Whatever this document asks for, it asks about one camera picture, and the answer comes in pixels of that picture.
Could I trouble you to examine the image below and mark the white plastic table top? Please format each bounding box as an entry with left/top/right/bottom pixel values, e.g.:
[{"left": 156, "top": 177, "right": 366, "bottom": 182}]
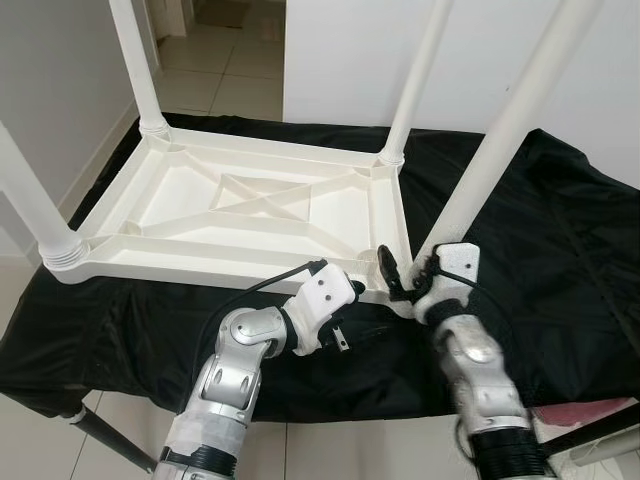
[{"left": 40, "top": 118, "right": 416, "bottom": 306}]

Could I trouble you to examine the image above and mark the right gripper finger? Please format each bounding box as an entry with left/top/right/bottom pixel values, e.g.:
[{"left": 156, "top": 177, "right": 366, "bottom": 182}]
[{"left": 377, "top": 246, "right": 407, "bottom": 302}]

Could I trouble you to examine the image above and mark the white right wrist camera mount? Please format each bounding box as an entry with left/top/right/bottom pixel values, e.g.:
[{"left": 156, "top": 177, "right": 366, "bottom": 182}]
[{"left": 415, "top": 243, "right": 481, "bottom": 323}]

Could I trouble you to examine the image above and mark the white door frame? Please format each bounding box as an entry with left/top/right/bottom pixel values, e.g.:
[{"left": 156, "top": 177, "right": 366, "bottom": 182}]
[{"left": 150, "top": 0, "right": 196, "bottom": 39}]

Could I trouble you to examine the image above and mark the black stand leg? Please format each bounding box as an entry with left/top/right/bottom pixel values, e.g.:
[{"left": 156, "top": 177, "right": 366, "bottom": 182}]
[{"left": 65, "top": 405, "right": 156, "bottom": 471}]

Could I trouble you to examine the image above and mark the black cloth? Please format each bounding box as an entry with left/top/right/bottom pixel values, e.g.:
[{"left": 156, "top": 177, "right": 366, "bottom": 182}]
[{"left": 0, "top": 112, "right": 640, "bottom": 421}]

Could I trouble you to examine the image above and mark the black pole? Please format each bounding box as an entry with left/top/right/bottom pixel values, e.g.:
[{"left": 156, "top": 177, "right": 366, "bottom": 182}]
[{"left": 545, "top": 405, "right": 640, "bottom": 456}]

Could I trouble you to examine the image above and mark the pink cushion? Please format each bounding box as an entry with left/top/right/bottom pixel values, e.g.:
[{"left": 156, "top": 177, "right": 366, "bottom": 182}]
[{"left": 535, "top": 402, "right": 640, "bottom": 426}]

